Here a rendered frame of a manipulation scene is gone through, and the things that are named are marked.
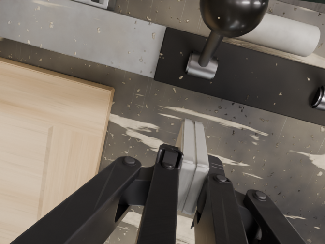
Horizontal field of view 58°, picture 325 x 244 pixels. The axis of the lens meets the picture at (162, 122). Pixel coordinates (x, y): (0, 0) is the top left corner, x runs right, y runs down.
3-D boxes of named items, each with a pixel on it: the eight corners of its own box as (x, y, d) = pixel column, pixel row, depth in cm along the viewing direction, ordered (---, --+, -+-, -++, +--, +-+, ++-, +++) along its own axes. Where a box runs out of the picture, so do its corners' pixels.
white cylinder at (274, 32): (312, 26, 30) (235, 6, 30) (325, 27, 27) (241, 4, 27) (300, 56, 31) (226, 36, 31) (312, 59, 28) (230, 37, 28)
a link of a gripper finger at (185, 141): (179, 213, 15) (165, 209, 15) (182, 156, 22) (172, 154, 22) (195, 163, 14) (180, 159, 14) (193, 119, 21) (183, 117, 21)
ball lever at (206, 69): (185, 46, 28) (215, -61, 15) (223, 56, 28) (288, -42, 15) (175, 83, 28) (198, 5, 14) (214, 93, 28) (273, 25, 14)
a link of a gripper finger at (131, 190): (167, 218, 14) (105, 201, 14) (173, 168, 18) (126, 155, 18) (176, 191, 13) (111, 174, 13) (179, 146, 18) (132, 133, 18)
